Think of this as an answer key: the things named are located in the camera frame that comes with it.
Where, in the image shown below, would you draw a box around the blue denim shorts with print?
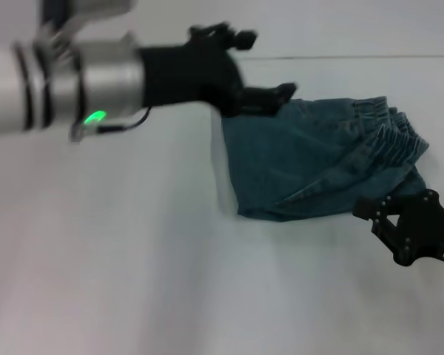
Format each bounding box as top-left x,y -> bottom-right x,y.
220,95 -> 431,223

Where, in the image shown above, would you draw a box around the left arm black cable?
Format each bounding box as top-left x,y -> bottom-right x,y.
69,106 -> 152,143

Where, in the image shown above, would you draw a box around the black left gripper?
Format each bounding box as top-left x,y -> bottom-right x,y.
138,21 -> 298,118

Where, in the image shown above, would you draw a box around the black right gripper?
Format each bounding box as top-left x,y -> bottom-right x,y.
352,187 -> 444,268

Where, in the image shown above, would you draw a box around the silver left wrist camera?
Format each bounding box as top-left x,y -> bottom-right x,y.
35,0 -> 138,47

